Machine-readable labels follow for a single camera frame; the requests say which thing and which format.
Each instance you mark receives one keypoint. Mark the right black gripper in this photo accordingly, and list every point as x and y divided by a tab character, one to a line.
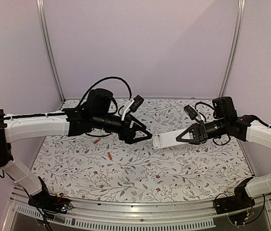
201	132

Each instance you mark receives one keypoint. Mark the front aluminium rail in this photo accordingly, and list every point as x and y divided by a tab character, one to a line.
96	215

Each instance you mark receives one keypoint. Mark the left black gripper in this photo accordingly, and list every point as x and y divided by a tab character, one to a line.
129	137

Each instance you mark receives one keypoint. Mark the white remote control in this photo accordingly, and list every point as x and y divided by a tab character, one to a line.
167	139

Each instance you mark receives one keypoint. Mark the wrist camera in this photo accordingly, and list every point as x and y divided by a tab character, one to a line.
191	112
137	101

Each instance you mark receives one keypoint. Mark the right aluminium frame post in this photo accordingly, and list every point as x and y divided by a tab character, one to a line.
234	46

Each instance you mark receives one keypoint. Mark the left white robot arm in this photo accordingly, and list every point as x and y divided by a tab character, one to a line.
92	114

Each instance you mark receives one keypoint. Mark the left aluminium frame post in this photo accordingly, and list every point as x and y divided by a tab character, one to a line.
48	49

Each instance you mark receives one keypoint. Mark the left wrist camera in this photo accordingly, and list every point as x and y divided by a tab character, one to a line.
137	101

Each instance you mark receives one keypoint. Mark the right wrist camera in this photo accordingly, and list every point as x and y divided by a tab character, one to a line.
191	112

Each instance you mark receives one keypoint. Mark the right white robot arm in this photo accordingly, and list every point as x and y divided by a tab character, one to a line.
248	128

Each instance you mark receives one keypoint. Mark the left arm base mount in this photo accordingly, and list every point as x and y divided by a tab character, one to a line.
50	203

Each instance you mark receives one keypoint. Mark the aluminium frame post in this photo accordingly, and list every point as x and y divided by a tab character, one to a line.
234	46
48	49

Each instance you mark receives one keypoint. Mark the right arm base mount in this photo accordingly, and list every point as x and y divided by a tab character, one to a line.
227	204

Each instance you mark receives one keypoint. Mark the floral patterned table mat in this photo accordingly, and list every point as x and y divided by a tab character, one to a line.
78	168

